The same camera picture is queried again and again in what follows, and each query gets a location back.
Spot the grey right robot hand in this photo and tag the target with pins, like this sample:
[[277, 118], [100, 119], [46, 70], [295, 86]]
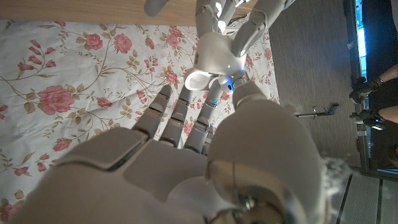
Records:
[[186, 180]]

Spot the floral cloth backdrop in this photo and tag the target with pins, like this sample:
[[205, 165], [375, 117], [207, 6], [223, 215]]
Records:
[[77, 77]]

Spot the blue glowing screen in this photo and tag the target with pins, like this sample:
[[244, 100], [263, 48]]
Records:
[[360, 40]]

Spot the person's bare forearm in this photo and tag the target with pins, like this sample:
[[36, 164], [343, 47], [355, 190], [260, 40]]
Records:
[[391, 113], [390, 73]]

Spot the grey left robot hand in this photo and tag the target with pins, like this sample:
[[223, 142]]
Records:
[[248, 21]]

